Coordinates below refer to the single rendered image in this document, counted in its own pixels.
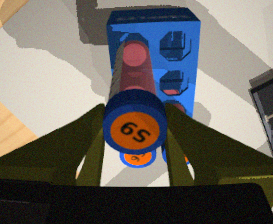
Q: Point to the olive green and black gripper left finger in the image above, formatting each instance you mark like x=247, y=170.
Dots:
x=56, y=156

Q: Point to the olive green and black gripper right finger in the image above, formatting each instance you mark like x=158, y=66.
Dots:
x=215, y=157

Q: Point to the grey flat mat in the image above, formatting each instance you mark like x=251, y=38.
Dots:
x=55, y=67

